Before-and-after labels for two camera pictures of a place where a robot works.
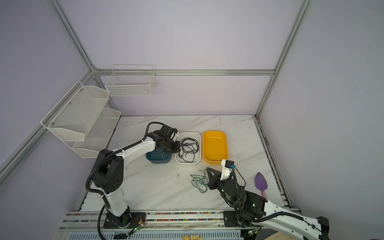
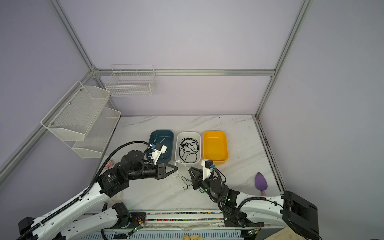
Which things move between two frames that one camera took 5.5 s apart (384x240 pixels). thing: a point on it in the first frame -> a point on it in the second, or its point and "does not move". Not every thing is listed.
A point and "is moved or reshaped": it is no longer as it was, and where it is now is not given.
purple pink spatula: [261, 183] does not move
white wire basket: [131, 80] does not move
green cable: [200, 181] is moved or reshaped
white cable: [203, 168] is moved or reshaped
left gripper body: [171, 147] -> [159, 172]
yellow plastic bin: [215, 147] does not move
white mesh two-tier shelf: [81, 119] does not move
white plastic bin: [190, 148] does not move
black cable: [188, 147] does not move
